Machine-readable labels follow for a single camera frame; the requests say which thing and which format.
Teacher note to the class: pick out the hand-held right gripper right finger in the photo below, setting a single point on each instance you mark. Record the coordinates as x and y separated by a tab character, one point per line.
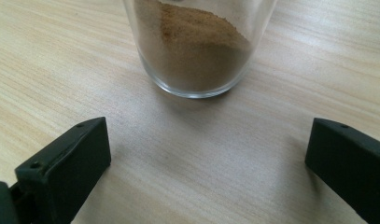
349	161

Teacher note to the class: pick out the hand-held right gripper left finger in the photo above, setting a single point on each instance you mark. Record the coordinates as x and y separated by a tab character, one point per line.
69	161

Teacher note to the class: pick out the white cup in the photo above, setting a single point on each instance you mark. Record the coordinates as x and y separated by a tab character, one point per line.
197	56

